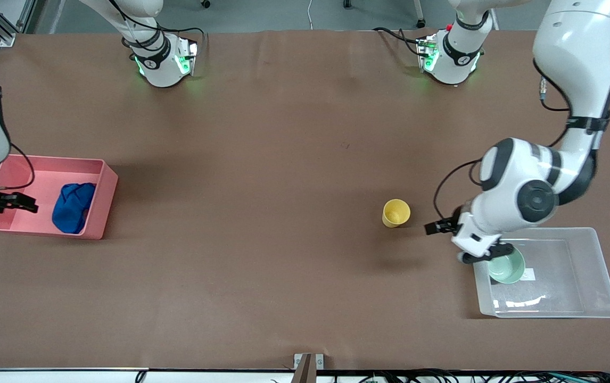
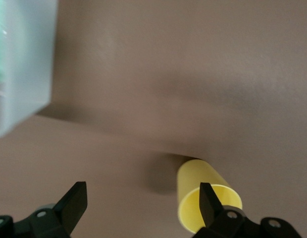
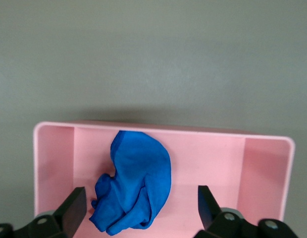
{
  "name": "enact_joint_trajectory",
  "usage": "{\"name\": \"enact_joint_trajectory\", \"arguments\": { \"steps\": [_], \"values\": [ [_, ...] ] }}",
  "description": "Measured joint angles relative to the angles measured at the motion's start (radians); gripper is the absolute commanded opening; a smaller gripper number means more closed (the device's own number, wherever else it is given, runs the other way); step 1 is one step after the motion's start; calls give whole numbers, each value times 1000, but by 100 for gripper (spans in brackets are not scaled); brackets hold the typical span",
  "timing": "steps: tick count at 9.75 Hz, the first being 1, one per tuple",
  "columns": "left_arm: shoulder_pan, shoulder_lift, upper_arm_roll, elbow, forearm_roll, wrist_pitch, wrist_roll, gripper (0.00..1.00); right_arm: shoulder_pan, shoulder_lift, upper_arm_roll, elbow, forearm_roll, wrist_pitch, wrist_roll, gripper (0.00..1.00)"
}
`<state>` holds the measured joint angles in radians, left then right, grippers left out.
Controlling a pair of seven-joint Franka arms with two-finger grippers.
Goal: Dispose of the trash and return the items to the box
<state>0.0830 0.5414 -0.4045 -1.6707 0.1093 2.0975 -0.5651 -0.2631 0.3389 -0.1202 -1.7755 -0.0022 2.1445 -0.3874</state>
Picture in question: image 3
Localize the blue cloth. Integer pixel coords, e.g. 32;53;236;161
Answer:
89;130;172;236

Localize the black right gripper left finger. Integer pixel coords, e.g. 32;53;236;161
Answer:
0;186;88;238

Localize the pink plastic bin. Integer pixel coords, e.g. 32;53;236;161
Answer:
33;120;296;238

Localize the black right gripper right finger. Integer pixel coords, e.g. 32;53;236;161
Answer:
196;185;301;238

